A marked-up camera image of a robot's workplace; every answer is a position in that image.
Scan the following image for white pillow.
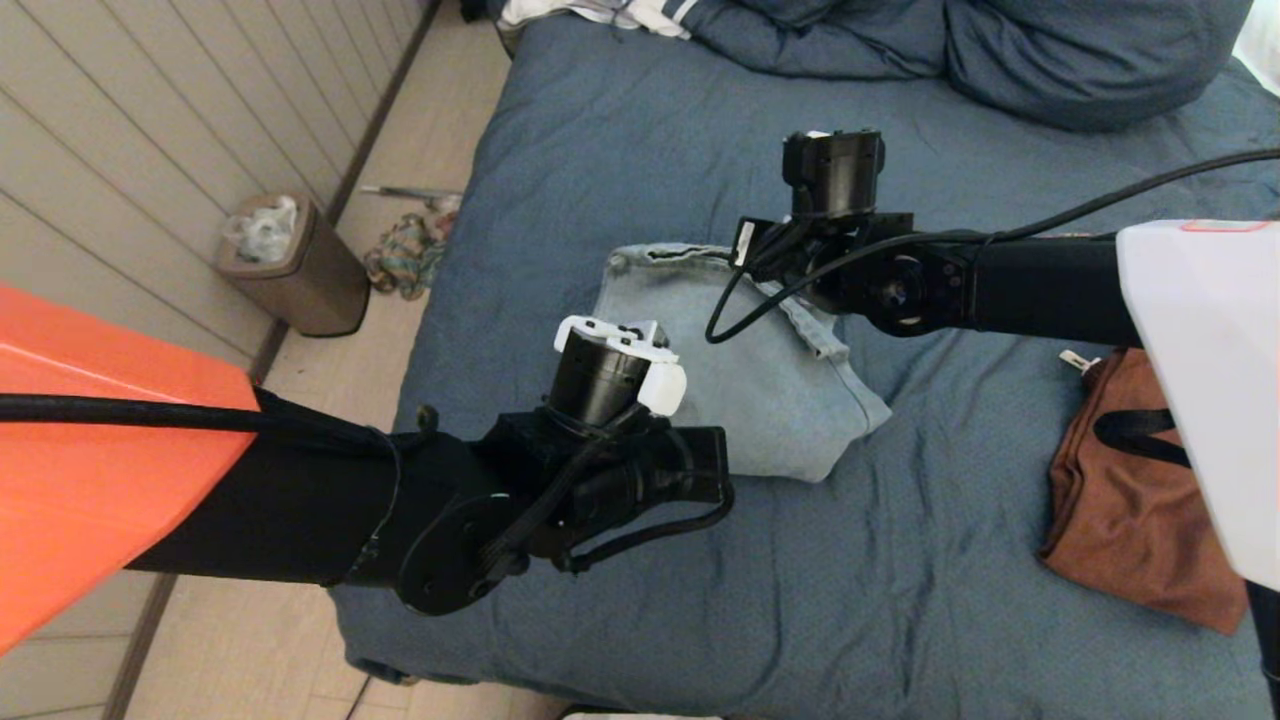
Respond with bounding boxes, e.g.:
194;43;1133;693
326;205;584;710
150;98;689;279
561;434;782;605
1228;0;1280;101

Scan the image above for silver metal object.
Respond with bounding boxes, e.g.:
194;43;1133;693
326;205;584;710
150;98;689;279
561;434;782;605
360;185;464;213

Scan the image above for brown metal trash bin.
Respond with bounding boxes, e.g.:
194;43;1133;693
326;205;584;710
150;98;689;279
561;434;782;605
214;195;371;339

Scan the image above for blue bed cover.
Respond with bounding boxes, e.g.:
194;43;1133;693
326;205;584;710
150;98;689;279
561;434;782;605
328;15;1280;720

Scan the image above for blue pillow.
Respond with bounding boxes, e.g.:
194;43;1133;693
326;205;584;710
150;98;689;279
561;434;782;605
942;0;1251;134

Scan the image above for light blue denim shorts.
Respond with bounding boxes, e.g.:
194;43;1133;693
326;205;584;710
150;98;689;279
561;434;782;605
590;243;893;484

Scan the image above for crumpled blue blanket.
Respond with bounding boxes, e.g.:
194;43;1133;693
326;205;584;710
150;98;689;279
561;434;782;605
690;0;949;83

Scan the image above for white striped garment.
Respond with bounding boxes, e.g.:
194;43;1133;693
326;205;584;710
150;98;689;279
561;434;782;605
498;0;713;43

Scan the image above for rust brown shorts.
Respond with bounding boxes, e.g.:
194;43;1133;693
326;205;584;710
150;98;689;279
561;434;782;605
1040;348;1251;637

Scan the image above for clear plastic bin liner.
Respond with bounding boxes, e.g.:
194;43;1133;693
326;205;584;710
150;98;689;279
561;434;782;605
222;196;301;265

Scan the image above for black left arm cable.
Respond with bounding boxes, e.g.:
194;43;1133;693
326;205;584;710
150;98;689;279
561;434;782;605
0;393;441;451

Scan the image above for multicoloured cloth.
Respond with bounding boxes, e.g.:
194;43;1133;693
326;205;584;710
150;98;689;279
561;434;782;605
362;212;461;301

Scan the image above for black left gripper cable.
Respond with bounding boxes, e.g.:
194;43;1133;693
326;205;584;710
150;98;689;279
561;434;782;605
555;470;736;576

